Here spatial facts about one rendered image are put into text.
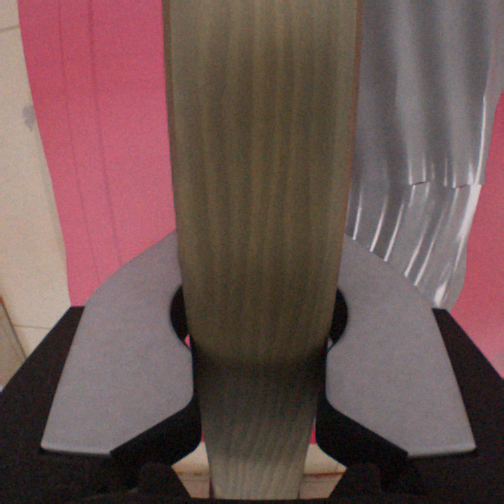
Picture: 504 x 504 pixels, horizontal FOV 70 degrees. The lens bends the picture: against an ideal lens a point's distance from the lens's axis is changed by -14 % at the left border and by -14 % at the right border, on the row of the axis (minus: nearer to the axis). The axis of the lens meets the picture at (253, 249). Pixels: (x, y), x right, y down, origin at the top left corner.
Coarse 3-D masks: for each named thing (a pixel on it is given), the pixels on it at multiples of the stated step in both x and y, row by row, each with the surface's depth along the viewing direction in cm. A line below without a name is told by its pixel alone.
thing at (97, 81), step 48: (48, 0) 13; (96, 0) 13; (144, 0) 13; (48, 48) 14; (96, 48) 14; (144, 48) 14; (48, 96) 15; (96, 96) 15; (144, 96) 15; (48, 144) 16; (96, 144) 16; (144, 144) 16
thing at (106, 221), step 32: (64, 192) 18; (96, 192) 18; (128, 192) 18; (160, 192) 18; (480, 192) 17; (64, 224) 18; (96, 224) 18; (128, 224) 18; (160, 224) 18; (480, 224) 18; (96, 256) 19; (128, 256) 19; (480, 256) 19; (96, 288) 20; (480, 288) 20; (480, 320) 22
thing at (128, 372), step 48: (144, 288) 9; (96, 336) 8; (144, 336) 8; (96, 384) 7; (144, 384) 7; (192, 384) 7; (48, 432) 6; (96, 432) 6; (144, 432) 6; (192, 432) 7
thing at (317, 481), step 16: (0, 304) 21; (0, 320) 21; (0, 336) 21; (16, 336) 22; (0, 352) 20; (16, 352) 22; (0, 368) 20; (16, 368) 22; (0, 384) 20; (192, 480) 30; (208, 480) 30; (304, 480) 30; (320, 480) 30; (336, 480) 30; (192, 496) 29; (304, 496) 29; (320, 496) 29
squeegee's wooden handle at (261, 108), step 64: (192, 0) 5; (256, 0) 5; (320, 0) 5; (192, 64) 5; (256, 64) 5; (320, 64) 5; (192, 128) 6; (256, 128) 6; (320, 128) 6; (192, 192) 6; (256, 192) 6; (320, 192) 6; (192, 256) 7; (256, 256) 7; (320, 256) 7; (192, 320) 8; (256, 320) 8; (320, 320) 8; (256, 384) 9; (320, 384) 9; (256, 448) 10
